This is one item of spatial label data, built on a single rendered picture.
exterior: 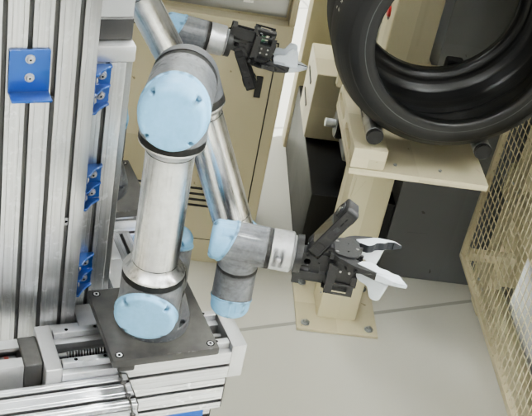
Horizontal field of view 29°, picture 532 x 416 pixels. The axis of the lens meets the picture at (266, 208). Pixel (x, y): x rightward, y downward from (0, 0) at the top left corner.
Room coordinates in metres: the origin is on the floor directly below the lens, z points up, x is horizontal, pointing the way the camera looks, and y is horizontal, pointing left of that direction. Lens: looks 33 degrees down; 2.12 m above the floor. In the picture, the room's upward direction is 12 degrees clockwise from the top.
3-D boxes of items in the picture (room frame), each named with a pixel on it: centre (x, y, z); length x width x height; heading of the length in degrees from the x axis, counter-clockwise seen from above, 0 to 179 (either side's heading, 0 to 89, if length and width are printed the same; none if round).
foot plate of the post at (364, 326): (2.73, -0.29, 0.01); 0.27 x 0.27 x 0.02; 8
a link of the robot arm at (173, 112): (1.51, 0.18, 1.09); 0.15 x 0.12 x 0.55; 2
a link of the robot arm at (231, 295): (1.54, 0.03, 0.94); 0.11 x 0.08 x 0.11; 2
